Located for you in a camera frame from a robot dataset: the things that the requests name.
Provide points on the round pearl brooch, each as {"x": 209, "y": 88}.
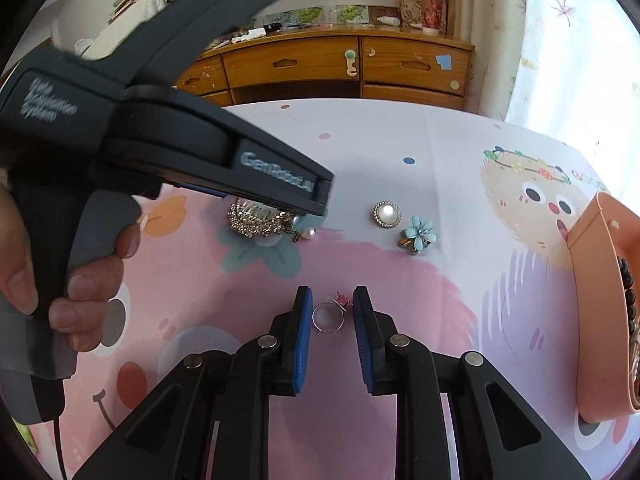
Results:
{"x": 386, "y": 214}

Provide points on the blue sticker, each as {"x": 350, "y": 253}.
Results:
{"x": 444, "y": 62}

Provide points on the white leaf print curtain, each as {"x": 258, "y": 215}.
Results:
{"x": 575, "y": 60}

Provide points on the small white bottle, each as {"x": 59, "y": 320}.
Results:
{"x": 387, "y": 21}

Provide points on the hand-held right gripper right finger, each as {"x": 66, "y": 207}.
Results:
{"x": 364, "y": 340}

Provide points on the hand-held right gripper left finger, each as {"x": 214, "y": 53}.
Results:
{"x": 302, "y": 340}

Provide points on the wooden desk with drawers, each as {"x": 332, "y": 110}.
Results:
{"x": 300, "y": 62}

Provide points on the red patterned cup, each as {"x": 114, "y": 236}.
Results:
{"x": 432, "y": 12}

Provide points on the cartoon printed tablecloth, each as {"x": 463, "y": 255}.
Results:
{"x": 425, "y": 285}

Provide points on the green knob hook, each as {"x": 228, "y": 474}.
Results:
{"x": 350, "y": 62}

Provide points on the floral patterned box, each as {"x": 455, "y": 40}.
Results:
{"x": 410, "y": 7}

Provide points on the gold rhinestone hair comb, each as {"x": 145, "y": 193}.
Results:
{"x": 250, "y": 222}

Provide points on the white lace covered cabinet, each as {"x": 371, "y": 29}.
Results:
{"x": 145, "y": 7}

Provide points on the person's left hand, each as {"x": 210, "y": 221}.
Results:
{"x": 90, "y": 282}

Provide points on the white plastic item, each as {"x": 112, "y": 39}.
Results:
{"x": 252, "y": 34}

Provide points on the blue flower brooch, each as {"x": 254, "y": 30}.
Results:
{"x": 419, "y": 234}

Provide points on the green plant picture strip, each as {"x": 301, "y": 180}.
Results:
{"x": 310, "y": 14}

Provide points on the peach plastic box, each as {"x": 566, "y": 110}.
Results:
{"x": 595, "y": 310}

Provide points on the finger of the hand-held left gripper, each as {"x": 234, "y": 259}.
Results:
{"x": 310, "y": 206}

